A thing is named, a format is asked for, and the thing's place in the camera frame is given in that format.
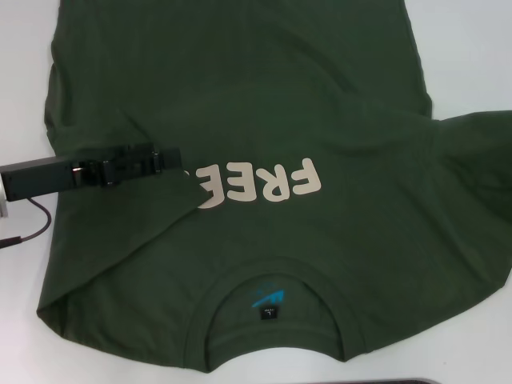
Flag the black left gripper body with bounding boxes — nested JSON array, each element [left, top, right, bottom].
[[0, 158, 77, 201]]

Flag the dark green FREE t-shirt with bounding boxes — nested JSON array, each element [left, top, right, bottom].
[[35, 0, 512, 371]]

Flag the dark rounded panel edge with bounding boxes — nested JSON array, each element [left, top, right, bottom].
[[315, 376, 441, 384]]

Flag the dark left arm cable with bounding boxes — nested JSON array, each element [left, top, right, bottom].
[[0, 198, 52, 250]]

